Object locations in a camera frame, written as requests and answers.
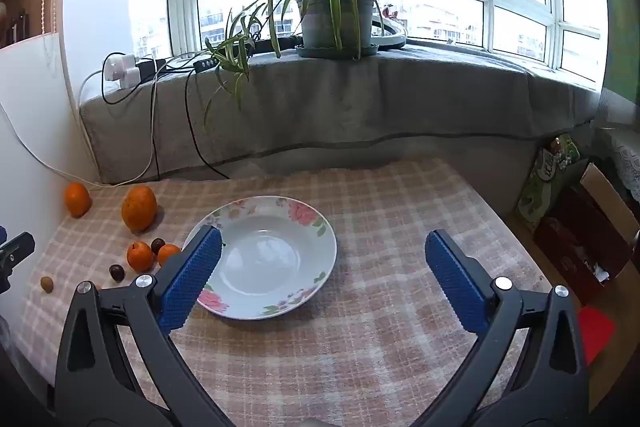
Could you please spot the checked tablecloth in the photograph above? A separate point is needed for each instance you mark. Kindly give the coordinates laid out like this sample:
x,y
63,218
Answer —
x,y
390,217

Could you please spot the grey blanket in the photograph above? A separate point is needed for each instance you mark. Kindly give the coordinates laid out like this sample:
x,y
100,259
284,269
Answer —
x,y
400,102

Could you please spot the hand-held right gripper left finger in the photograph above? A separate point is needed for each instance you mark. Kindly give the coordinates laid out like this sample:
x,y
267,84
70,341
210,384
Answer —
x,y
192,279

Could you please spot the grey plant pot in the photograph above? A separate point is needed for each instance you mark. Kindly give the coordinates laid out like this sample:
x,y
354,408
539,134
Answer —
x,y
320,17

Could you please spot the white board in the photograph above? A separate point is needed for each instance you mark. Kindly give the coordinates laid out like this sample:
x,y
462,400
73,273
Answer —
x,y
35,132

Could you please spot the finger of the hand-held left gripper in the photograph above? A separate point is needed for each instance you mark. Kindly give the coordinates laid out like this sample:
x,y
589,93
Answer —
x,y
17,247

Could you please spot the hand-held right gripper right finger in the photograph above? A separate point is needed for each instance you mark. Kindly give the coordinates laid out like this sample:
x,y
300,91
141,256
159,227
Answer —
x,y
455,279

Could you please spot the large orange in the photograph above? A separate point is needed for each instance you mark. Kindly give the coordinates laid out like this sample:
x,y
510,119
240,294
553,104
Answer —
x,y
139,208

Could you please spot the white lace cloth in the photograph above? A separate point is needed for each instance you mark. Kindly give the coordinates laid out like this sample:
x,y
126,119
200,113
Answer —
x,y
622,147

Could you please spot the brown cardboard box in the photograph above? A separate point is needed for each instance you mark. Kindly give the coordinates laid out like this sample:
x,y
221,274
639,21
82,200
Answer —
x,y
585,232

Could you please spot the red flat item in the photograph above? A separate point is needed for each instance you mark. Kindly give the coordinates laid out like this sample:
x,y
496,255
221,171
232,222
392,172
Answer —
x,y
597,332

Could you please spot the small brown longan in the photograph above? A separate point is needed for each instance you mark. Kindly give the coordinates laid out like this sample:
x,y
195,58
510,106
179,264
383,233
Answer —
x,y
47,284

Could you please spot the green printed bag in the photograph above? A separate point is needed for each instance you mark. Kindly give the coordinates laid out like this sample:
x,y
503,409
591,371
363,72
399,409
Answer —
x,y
545,177

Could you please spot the dark chestnut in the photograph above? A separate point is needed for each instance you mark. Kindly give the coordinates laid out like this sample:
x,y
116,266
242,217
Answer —
x,y
117,272
158,245

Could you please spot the small tangerine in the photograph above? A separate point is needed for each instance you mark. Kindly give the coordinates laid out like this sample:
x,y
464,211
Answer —
x,y
169,253
140,256

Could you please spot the black power strip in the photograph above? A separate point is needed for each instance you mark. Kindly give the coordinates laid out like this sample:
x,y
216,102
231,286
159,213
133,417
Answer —
x,y
150,68

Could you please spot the white floral plate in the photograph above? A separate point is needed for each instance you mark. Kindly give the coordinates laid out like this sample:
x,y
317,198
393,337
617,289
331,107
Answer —
x,y
270,257

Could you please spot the medium orange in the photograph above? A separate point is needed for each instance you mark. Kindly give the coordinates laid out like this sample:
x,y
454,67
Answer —
x,y
77,200

